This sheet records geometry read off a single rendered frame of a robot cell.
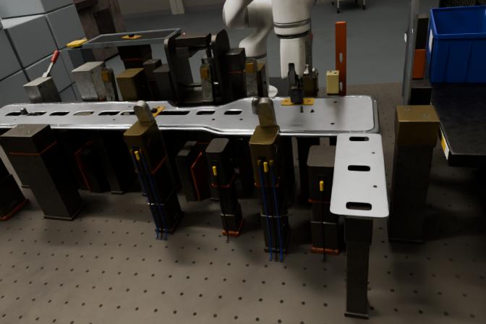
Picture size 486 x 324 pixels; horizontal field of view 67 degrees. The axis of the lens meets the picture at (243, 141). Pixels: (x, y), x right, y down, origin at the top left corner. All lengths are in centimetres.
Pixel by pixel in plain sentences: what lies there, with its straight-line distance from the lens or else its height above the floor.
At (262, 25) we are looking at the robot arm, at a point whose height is 111.
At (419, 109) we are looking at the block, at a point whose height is 106.
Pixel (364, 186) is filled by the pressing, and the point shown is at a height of 100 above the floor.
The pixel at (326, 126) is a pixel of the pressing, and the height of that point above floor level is 100.
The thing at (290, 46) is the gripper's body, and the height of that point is 121.
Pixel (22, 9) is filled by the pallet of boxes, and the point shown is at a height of 115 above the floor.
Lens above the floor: 146
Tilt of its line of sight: 30 degrees down
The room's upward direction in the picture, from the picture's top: 9 degrees counter-clockwise
